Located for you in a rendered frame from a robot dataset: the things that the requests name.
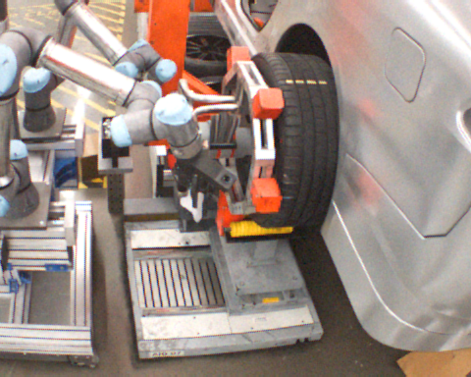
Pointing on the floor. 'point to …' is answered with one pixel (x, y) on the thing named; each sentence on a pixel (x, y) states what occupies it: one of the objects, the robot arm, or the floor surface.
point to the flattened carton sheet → (442, 362)
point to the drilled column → (115, 191)
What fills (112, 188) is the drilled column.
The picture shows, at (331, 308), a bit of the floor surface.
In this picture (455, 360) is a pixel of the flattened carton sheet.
